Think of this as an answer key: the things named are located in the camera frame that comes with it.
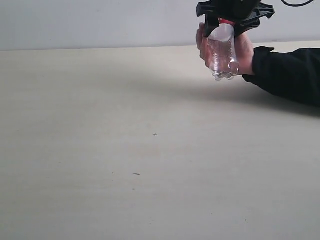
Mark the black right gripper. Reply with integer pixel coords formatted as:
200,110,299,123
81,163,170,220
196,0,275,38

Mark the clear red-label cola bottle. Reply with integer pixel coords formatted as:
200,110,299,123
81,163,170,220
207,18,239,81

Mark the black sleeved forearm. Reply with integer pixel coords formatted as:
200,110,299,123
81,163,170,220
242,46,320,107

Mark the open bare human hand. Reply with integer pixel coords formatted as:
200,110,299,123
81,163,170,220
195,22,256,76

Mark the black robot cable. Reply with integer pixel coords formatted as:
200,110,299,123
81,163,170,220
281,0,316,8

